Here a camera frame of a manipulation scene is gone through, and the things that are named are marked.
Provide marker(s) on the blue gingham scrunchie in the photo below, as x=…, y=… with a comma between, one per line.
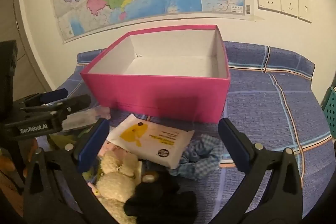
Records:
x=202, y=158

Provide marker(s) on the pink cardboard box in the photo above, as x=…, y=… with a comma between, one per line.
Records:
x=157, y=98

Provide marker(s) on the black plush bear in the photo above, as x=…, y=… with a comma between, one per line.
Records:
x=160, y=184

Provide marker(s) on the clear plastic packet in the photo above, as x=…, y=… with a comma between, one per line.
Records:
x=84, y=119

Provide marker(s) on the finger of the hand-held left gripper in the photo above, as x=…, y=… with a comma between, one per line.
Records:
x=56, y=94
x=76, y=103

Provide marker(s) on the black scrunchie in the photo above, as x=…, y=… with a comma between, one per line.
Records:
x=168, y=208

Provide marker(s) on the blue plaid bed sheet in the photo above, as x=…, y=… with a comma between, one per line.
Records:
x=262, y=98

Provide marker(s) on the white yellow wet wipes pack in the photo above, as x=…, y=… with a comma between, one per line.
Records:
x=157, y=145

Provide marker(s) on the green plush toy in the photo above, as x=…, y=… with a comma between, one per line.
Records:
x=63, y=138

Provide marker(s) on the teal perforated storage rack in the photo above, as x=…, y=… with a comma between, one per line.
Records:
x=330, y=113

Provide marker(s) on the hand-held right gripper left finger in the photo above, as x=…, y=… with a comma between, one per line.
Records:
x=92, y=146

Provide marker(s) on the cream plush toy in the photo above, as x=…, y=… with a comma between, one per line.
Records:
x=115, y=182

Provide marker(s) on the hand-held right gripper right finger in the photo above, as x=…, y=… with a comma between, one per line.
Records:
x=233, y=146

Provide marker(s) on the grey door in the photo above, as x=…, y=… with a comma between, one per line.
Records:
x=23, y=29

